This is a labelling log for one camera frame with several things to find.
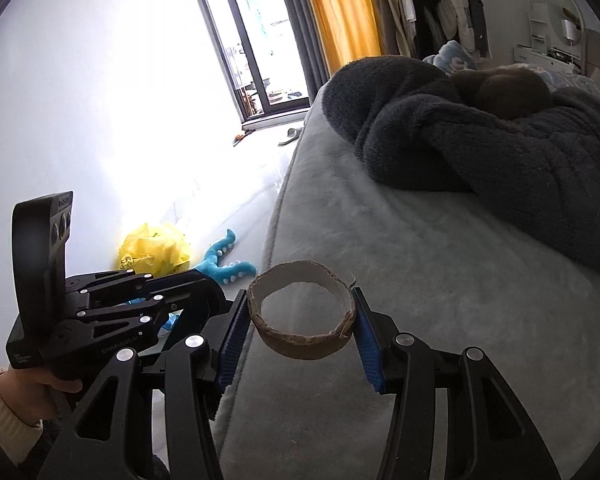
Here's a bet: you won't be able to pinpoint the dark framed window door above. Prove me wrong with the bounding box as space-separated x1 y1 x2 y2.
199 0 309 122

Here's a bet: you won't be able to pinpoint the white vanity shelf unit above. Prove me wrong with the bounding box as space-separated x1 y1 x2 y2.
513 2 582 74

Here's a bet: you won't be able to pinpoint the blue white patterned pillow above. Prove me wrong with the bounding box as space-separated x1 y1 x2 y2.
424 40 479 77

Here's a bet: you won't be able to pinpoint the yellow crumpled plastic bag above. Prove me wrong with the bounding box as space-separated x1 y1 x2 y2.
117 223 192 278

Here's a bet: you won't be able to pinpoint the blue plush tentacle toy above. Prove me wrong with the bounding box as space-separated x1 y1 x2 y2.
130 228 258 331

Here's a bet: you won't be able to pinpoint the person's left hand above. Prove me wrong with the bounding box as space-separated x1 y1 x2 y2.
0 367 82 426

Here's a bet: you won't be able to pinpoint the round white mirror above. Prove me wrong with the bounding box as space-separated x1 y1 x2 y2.
546 0 585 47

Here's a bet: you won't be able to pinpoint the green slipper on floor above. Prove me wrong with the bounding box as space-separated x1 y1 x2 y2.
278 128 303 146

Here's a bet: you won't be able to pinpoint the brown plush item on bed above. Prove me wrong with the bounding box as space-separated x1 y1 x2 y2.
451 67 552 120

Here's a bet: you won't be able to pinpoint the dark fleece blanket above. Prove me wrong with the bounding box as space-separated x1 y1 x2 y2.
322 55 600 273

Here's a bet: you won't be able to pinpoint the yellow curtain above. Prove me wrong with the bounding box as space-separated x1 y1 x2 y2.
310 0 382 75

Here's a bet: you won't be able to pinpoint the brown cardboard tape core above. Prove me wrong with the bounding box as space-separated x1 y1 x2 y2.
248 260 356 361

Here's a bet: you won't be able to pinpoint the hanging clothes on rack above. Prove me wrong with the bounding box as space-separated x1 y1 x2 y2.
385 0 490 60

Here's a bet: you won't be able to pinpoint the dark grey curtain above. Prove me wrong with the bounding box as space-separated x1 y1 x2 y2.
284 0 329 102

